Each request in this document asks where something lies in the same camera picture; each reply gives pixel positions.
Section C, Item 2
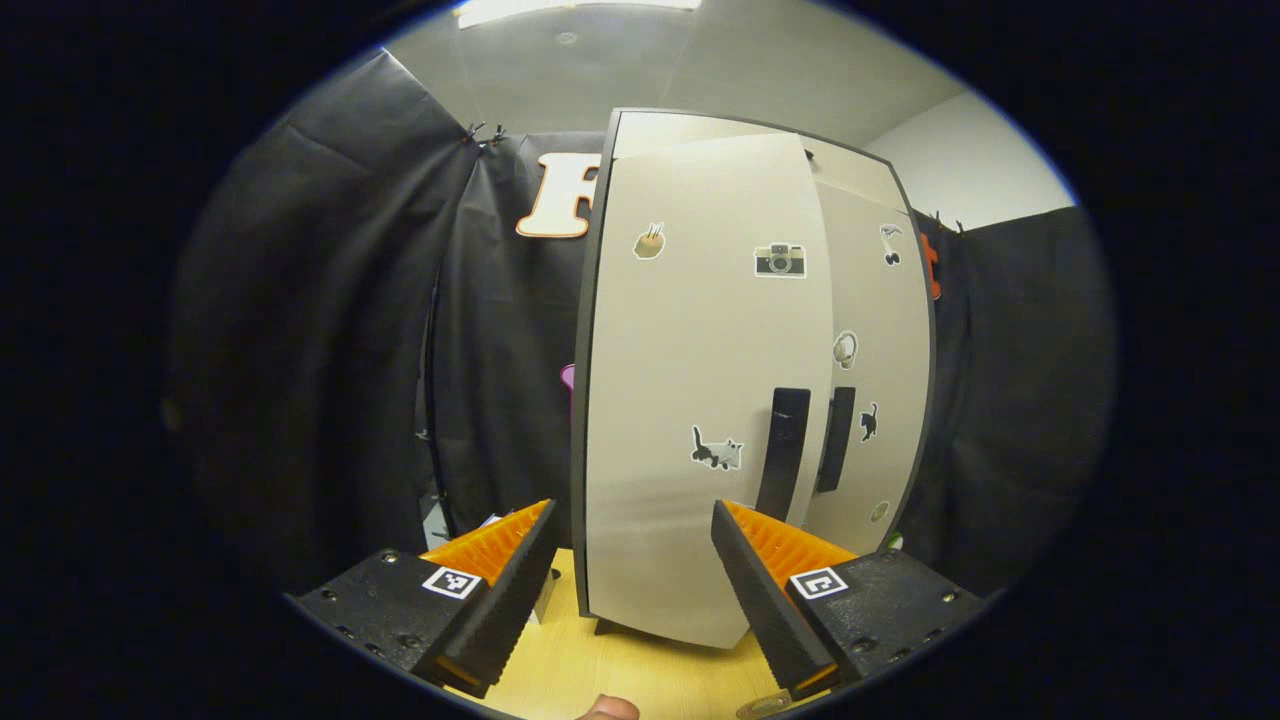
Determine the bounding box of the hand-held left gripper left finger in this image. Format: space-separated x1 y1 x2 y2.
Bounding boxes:
285 498 561 699

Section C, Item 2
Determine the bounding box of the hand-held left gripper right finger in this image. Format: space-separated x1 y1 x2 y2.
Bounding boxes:
710 500 1001 701

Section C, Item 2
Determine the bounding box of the grey white cabinet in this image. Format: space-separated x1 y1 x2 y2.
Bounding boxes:
570 107 938 641

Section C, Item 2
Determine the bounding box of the white cabinet door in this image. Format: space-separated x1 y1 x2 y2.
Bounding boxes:
585 133 836 649
805 180 934 556

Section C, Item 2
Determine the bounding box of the black backdrop cloth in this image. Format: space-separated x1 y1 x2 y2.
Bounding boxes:
165 50 1118 601

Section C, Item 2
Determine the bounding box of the ceiling light panel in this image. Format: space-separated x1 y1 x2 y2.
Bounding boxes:
455 0 703 29

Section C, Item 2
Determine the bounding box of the black door handle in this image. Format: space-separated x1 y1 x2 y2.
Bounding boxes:
755 387 812 523
815 386 858 494

